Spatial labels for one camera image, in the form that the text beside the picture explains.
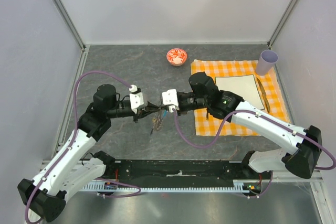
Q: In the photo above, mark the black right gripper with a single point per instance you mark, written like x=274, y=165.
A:
x=180, y=112

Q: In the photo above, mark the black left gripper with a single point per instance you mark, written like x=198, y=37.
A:
x=145, y=112

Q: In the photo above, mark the large keyring with keys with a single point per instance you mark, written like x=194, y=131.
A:
x=157, y=121

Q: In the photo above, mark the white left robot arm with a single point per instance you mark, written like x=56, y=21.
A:
x=46, y=195

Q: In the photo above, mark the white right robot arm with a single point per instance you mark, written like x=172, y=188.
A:
x=299, y=148

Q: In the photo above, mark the red patterned bowl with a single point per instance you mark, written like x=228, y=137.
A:
x=176, y=56

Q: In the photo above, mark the white square plate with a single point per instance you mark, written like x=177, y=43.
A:
x=244, y=86

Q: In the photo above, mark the gold knife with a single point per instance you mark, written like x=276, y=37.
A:
x=264, y=95

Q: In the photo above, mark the orange checkered cloth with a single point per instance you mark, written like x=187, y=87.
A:
x=231, y=69

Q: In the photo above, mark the lilac plastic cup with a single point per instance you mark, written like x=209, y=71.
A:
x=267, y=60

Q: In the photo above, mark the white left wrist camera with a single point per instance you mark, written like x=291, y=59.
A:
x=137, y=99

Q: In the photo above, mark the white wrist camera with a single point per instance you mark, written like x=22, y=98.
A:
x=170, y=100
x=137, y=99

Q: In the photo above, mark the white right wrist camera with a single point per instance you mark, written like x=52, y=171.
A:
x=170, y=100

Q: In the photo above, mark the white cable duct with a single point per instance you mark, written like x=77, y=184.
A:
x=105, y=187

